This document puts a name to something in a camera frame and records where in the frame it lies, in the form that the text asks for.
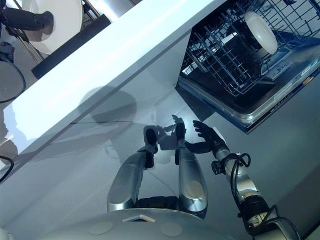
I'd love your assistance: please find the silver robot torso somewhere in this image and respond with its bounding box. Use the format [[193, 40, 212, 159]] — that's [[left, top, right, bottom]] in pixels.
[[0, 195, 252, 240]]

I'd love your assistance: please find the white kitchen counter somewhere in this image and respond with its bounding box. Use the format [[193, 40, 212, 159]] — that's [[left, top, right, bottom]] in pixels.
[[3, 0, 251, 157]]

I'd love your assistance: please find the large white plate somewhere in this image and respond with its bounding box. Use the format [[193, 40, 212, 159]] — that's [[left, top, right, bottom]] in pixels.
[[20, 0, 84, 55]]

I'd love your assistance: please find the white plate in rack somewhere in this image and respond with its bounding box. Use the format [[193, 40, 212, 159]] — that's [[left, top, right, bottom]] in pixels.
[[243, 11, 279, 55]]

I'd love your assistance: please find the black looped cable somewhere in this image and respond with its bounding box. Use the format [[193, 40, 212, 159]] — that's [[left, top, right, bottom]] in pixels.
[[0, 57, 27, 105]]

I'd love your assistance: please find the black drying mat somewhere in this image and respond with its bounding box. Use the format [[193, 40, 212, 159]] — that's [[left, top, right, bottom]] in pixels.
[[31, 13, 112, 79]]

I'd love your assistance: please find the blue wire dishwasher rack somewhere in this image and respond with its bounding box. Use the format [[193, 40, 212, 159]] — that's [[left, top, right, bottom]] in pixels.
[[183, 0, 320, 96]]

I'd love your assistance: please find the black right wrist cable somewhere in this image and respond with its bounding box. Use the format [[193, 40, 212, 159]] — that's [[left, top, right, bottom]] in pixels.
[[229, 151, 252, 201]]

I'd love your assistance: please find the open dishwasher door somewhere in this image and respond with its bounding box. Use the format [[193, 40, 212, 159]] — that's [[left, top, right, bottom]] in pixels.
[[174, 48, 320, 136]]

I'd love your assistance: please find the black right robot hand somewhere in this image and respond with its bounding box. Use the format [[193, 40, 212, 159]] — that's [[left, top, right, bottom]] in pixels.
[[184, 119, 227, 154]]

